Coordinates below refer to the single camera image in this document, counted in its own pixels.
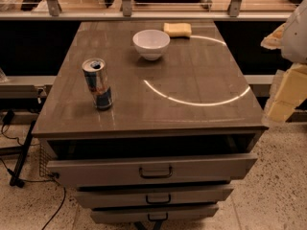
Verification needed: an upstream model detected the yellow sponge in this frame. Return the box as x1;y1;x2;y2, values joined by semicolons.
163;23;192;37

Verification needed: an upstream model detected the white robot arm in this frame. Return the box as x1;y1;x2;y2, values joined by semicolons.
260;0;307;122

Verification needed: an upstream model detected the middle drawer with handle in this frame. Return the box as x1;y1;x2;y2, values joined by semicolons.
75;185;233;209

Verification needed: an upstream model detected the red bull can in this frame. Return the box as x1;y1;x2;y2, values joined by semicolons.
82;57;112;110

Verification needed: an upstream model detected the top drawer with handle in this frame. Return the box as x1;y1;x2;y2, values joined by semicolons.
47;153;257;187

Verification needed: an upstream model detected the bottom drawer with handle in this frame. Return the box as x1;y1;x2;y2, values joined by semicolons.
90;203;219;223

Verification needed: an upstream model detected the drawer with handle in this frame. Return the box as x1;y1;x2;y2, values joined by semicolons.
75;185;233;209
47;153;257;187
90;203;219;223

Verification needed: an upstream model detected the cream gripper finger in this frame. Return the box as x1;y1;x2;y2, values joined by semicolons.
260;24;285;50
265;64;307;123

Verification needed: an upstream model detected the black cable on floor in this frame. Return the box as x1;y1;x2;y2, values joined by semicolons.
0;110;67;230

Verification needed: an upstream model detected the white bowl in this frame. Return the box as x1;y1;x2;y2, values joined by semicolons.
132;30;170;60

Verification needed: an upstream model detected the grey drawer cabinet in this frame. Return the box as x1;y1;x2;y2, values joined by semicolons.
31;20;269;230

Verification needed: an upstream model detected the metal railing frame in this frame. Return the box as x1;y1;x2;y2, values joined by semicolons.
0;0;296;21

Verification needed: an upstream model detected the black stand leg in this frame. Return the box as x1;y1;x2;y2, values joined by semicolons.
10;121;35;188

